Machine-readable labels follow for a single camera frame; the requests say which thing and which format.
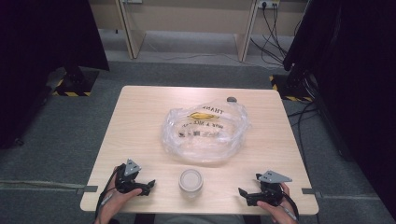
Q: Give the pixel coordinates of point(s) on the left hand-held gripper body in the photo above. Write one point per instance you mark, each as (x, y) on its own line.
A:
(126, 183)

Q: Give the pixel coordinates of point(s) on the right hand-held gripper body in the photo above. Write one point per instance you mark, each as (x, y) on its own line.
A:
(271, 191)

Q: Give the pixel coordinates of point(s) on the clear plastic bag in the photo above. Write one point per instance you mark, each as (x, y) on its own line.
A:
(205, 140)

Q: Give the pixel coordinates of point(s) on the person's right hand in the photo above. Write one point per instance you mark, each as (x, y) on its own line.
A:
(278, 211)

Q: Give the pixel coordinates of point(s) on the person's left hand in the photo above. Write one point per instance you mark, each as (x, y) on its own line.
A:
(113, 203)

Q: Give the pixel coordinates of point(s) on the grey floor tape strip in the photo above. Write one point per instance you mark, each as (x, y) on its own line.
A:
(311, 192)
(87, 188)

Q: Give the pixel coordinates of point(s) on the small grey round cap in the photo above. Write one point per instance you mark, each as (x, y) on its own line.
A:
(231, 99)

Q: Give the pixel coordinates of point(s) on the black stand base striped tape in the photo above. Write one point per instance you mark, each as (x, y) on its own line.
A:
(289, 88)
(76, 82)

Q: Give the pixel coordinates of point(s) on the black curtain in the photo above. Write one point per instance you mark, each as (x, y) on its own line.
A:
(355, 77)
(43, 46)

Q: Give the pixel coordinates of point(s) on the beige wooden desk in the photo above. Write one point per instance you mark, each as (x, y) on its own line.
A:
(193, 15)

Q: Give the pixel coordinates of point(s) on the white power strip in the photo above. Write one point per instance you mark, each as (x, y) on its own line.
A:
(268, 3)

